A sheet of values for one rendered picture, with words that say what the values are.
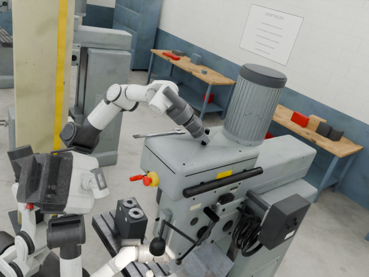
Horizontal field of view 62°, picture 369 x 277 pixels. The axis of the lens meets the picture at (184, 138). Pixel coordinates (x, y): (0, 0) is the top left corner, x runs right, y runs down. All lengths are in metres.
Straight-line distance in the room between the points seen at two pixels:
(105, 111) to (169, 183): 0.46
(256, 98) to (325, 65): 4.37
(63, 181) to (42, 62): 1.49
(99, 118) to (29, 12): 1.36
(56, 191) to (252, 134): 0.86
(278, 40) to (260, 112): 4.83
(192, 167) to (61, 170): 0.57
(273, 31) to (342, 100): 1.80
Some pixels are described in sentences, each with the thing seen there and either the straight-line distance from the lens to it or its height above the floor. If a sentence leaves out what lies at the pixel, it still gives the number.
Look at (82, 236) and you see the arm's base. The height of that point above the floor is 1.43.
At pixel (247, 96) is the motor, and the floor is 2.10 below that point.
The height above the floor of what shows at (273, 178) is 1.66.
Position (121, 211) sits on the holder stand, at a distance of 2.03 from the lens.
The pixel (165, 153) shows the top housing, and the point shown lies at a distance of 1.16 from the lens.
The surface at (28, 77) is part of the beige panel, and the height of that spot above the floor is 1.54.
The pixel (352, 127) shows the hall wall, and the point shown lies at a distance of 5.48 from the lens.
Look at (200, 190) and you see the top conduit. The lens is 1.17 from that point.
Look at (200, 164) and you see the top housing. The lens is 1.15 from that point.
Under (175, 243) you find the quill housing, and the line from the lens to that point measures 1.47.
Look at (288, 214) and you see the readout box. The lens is 1.38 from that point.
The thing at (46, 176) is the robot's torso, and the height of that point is 1.66.
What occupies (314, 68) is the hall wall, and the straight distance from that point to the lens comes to 5.73.
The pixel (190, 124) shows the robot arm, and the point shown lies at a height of 1.99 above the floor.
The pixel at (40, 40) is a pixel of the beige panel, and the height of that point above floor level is 1.83.
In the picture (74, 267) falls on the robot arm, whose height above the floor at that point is 1.30.
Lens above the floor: 2.46
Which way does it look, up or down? 26 degrees down
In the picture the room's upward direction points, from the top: 14 degrees clockwise
